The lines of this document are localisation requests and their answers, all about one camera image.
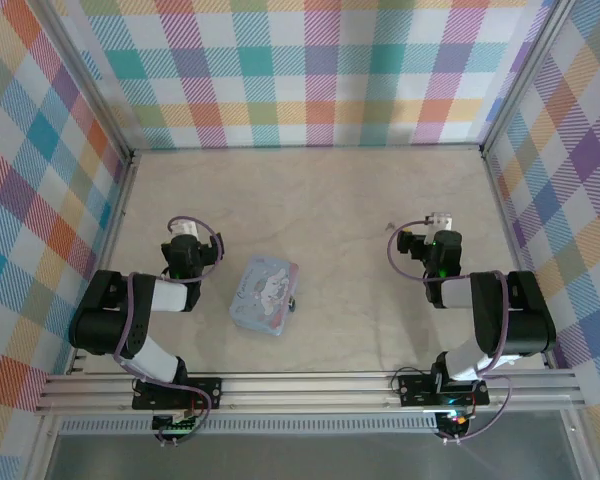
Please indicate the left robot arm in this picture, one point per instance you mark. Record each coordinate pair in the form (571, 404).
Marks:
(105, 325)

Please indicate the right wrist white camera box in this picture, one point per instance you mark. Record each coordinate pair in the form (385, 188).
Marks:
(440, 221)

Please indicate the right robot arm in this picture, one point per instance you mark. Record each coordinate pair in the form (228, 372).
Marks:
(525, 320)

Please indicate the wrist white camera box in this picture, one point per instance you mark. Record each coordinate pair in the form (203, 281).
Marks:
(440, 221)
(185, 229)

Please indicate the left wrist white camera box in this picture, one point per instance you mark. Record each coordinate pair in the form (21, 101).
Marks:
(185, 229)

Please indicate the aluminium frame side rail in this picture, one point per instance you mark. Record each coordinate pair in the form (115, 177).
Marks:
(501, 200)
(121, 200)

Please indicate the grey metal sheet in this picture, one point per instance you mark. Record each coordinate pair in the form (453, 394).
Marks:
(305, 457)

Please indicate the aluminium frame post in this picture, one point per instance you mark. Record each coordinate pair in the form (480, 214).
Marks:
(91, 80)
(526, 75)

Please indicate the thin aluminium frame rail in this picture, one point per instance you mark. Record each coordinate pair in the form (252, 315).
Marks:
(305, 147)

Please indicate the long aluminium mounting rail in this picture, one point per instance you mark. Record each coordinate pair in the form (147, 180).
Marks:
(305, 395)

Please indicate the left arm's black base plate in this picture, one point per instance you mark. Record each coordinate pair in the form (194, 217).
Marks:
(207, 392)

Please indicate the small blue padlock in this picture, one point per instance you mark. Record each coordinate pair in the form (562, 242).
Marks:
(293, 303)

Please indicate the right arm's black base plate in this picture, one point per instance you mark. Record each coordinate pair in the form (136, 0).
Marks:
(415, 390)

